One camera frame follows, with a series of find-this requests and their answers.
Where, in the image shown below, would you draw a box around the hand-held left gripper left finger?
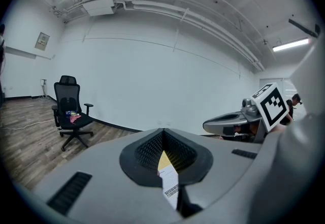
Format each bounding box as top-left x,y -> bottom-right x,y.
32,128 -> 184,224

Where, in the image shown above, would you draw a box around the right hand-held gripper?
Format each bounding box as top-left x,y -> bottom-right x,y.
203,82 -> 289,144

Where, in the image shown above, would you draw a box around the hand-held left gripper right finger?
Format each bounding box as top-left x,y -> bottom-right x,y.
162,128 -> 265,222

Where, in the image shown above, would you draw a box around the yellow and white booklet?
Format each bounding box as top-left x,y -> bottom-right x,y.
157,168 -> 180,211

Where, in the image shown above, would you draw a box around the person's right hand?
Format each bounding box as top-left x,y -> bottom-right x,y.
234,125 -> 256,137

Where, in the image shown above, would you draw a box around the round yellow wooden table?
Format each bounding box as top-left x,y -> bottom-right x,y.
157,150 -> 176,172

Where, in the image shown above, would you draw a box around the white framed glass door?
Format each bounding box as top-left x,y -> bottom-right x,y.
259,77 -> 299,107

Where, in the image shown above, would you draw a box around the black mesh office chair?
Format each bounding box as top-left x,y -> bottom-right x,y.
51,75 -> 94,152

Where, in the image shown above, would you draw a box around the ceiling light tube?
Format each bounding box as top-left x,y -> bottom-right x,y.
272,38 -> 309,52

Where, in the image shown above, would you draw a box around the white ceiling pipes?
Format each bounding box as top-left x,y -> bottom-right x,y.
113,0 -> 266,71

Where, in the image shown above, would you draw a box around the unlit dark ceiling lamp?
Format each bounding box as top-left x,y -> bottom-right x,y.
288,18 -> 321,39

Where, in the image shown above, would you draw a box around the white ceiling air conditioner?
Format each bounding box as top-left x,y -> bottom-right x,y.
80,0 -> 115,17

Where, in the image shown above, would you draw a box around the white floor cable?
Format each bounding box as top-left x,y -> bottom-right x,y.
0,118 -> 55,130

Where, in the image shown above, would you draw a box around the white wall socket box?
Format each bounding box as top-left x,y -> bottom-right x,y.
40,78 -> 48,98

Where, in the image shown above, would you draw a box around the grey wall electrical panel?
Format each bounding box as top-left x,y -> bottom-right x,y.
35,31 -> 50,51

